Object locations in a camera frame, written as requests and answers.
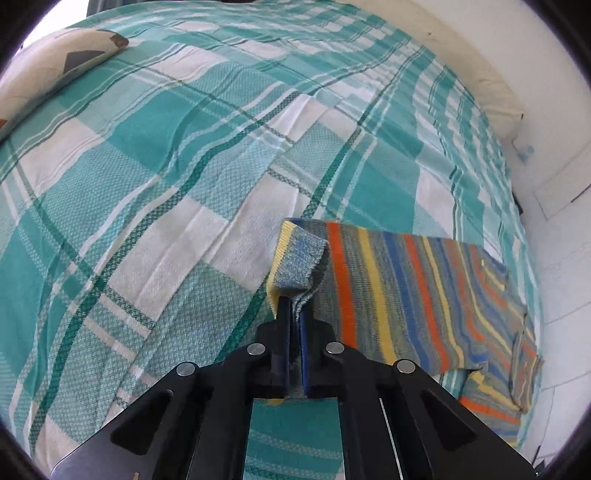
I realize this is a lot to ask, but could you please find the white wardrobe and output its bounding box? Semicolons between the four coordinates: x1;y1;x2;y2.
531;134;591;222

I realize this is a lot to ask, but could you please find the cream padded headboard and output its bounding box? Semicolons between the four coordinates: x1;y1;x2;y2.
351;0;525;136

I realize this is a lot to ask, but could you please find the striped knit sweater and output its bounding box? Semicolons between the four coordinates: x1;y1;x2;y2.
267;218;544;425

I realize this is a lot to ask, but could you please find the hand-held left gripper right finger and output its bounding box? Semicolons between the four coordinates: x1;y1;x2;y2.
298;309;539;480

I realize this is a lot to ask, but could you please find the teal plaid bedspread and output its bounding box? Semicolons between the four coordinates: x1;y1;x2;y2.
0;0;544;480

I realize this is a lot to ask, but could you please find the printed cream pillow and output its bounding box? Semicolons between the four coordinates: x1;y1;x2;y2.
0;27;131;140

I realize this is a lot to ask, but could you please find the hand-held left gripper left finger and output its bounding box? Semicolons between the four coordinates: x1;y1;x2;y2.
48;298;297;480

